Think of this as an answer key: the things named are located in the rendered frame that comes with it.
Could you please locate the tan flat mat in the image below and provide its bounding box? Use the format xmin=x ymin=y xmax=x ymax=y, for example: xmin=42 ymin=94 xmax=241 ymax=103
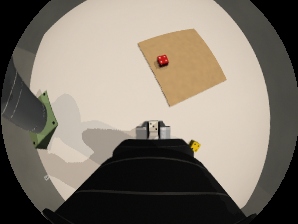
xmin=137 ymin=29 xmax=227 ymax=107

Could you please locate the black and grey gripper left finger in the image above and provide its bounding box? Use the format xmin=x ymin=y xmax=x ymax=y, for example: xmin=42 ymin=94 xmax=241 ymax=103
xmin=136 ymin=121 xmax=150 ymax=139

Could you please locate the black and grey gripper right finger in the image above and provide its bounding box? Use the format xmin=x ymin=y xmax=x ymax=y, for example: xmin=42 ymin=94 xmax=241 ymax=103
xmin=158 ymin=121 xmax=171 ymax=139

